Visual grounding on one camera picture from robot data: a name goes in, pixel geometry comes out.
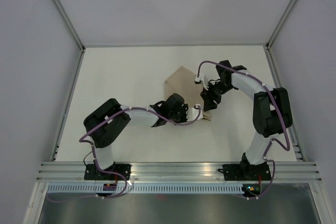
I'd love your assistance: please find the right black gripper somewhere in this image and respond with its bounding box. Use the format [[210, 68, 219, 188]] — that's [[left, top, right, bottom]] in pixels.
[[200, 81, 234, 112]]

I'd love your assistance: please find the beige cloth napkin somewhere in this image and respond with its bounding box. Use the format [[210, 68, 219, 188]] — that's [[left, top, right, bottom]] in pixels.
[[164, 66, 204, 109]]

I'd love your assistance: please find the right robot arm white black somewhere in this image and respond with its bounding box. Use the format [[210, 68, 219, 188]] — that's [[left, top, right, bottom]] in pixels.
[[195, 60, 293, 179]]

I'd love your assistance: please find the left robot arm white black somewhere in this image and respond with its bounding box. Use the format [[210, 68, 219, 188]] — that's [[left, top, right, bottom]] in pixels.
[[83, 93, 188, 180]]

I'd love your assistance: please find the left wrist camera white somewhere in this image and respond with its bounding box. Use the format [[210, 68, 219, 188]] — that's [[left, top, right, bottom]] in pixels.
[[186, 104, 203, 122]]

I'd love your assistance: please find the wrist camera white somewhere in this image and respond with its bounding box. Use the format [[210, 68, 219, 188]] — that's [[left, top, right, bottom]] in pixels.
[[186, 104, 203, 122], [194, 73, 209, 90]]

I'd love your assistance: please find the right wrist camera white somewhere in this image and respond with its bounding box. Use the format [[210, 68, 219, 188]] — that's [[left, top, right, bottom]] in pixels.
[[194, 73, 209, 90]]

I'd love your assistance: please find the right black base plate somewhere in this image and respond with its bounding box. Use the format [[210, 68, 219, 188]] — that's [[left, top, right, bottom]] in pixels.
[[223, 162, 271, 181]]

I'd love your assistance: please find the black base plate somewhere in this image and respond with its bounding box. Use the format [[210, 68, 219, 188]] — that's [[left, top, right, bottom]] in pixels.
[[84, 164, 131, 180], [223, 162, 271, 181]]

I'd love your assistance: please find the aluminium frame back bar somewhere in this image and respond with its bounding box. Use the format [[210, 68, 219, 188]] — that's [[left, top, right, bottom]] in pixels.
[[83, 42, 267, 48]]

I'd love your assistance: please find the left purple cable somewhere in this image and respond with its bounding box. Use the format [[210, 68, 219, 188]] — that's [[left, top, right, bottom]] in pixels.
[[47, 104, 202, 204]]

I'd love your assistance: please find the purple cable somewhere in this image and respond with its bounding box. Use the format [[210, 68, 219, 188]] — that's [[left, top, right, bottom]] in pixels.
[[196, 60, 292, 200], [47, 104, 202, 204]]

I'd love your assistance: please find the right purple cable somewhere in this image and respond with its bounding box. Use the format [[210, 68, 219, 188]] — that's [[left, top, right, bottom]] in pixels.
[[196, 60, 292, 200]]

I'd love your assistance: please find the aluminium frame right rail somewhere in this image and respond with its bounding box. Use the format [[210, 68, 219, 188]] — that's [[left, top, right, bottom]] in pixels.
[[265, 47, 307, 162]]

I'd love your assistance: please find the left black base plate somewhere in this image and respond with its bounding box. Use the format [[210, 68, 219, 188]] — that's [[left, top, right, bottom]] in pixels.
[[84, 164, 131, 180]]

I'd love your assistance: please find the aluminium mounting rail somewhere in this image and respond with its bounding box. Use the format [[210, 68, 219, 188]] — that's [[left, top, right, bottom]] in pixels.
[[35, 162, 322, 184]]

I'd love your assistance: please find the white slotted cable duct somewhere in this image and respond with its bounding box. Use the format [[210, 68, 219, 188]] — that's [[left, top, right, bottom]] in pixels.
[[47, 183, 243, 194]]

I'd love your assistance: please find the aluminium frame post right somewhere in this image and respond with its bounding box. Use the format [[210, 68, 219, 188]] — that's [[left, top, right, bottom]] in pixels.
[[265, 0, 299, 49]]

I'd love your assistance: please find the aluminium frame post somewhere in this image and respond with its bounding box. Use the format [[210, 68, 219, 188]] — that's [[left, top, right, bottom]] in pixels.
[[265, 0, 299, 49], [51, 0, 85, 52]]

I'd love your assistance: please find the aluminium frame post left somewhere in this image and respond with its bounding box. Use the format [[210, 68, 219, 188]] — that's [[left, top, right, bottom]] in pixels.
[[51, 0, 85, 52]]

